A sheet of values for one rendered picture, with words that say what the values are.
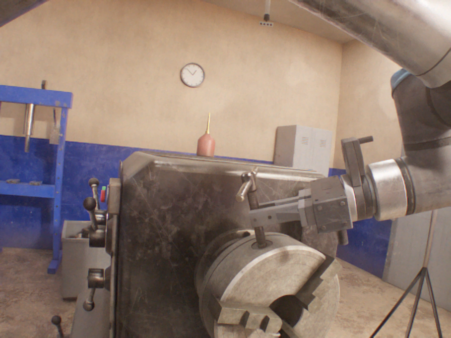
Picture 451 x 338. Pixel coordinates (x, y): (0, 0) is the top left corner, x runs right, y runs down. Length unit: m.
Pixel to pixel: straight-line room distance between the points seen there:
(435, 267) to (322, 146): 2.04
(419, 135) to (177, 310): 0.58
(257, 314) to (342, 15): 0.41
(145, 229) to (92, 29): 3.67
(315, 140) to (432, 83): 3.88
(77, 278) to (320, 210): 2.51
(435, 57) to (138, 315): 0.68
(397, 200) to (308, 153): 3.71
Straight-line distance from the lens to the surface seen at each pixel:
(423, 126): 0.49
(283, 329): 0.59
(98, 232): 0.84
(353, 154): 0.46
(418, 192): 0.48
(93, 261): 2.75
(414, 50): 0.35
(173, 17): 4.31
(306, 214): 0.46
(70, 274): 2.78
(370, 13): 0.33
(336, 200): 0.44
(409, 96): 0.48
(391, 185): 0.47
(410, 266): 4.05
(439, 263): 3.83
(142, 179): 0.62
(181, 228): 0.66
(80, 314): 1.13
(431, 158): 0.49
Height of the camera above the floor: 1.35
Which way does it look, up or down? 2 degrees down
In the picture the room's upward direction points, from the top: 6 degrees clockwise
